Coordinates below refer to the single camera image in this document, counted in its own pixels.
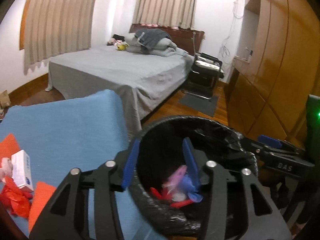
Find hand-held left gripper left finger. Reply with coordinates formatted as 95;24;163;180
29;138;140;240

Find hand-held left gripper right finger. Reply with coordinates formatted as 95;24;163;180
182;137;293;240

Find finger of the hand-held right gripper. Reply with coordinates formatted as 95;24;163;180
258;134;307;156
243;137;315;178

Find pink purple wrapper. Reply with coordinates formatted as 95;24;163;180
162;165;191;188

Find trash bin with black bag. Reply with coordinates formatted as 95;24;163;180
129;115;259;237

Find orange foam net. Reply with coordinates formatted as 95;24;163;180
28;181;57;233

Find white cardboard box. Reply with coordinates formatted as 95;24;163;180
11;149;34;193

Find red plastic bag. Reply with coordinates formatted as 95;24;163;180
0;177;33;218

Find pink plastic piece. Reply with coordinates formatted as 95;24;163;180
0;157;13;182

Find blue plastic wrapper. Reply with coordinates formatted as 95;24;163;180
181;175;203;203

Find red plastic strip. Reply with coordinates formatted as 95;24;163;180
149;187;193;208

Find grey floor mat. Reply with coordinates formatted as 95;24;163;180
178;92;220;118

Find blue tablecloth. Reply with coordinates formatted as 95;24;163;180
0;89;175;240

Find wooden wardrobe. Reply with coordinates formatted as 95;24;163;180
226;0;320;142

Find black metal chair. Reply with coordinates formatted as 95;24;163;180
183;52;225;102

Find bed with grey sheet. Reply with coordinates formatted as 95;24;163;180
45;44;196;133

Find pile of grey pillows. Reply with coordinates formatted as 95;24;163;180
124;29;190;58

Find wooden headboard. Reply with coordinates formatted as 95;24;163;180
129;23;205;56

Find pink cloth item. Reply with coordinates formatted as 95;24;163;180
107;36;123;46

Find dark grey blanket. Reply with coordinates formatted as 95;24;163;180
135;29;173;50

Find brown paper bag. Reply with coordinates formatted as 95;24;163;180
0;90;11;108

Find narrow beige striped curtain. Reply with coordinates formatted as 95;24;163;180
132;0;198;29

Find wide beige striped curtain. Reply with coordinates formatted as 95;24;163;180
20;0;101;75

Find white wall cables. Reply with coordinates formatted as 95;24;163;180
219;0;245;57

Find wooden window frame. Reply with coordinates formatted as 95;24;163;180
19;0;34;51

